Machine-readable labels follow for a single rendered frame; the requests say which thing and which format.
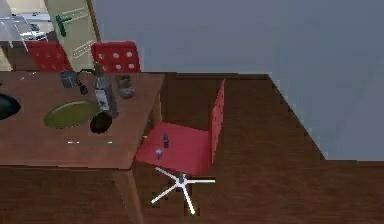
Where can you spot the small dark blue bottle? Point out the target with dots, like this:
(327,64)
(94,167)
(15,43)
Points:
(165,140)

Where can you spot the pale green room door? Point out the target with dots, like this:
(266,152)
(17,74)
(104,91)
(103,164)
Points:
(75,30)

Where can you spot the white metal frame furniture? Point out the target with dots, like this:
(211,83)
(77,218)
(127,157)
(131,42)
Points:
(23,28)

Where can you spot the red office chair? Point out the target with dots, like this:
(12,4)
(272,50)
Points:
(48,56)
(116,57)
(186,146)

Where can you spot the black round bowl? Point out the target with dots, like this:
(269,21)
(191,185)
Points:
(100,122)

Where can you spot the dark grey mug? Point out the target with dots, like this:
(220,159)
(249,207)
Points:
(125,87)

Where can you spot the brown wooden table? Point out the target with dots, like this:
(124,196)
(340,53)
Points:
(50,146)

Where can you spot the green plate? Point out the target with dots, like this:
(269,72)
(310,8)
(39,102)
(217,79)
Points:
(70,114)

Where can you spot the grey labelled bottle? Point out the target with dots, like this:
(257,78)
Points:
(105,95)

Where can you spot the black oval pan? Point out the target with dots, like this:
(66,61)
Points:
(6,106)

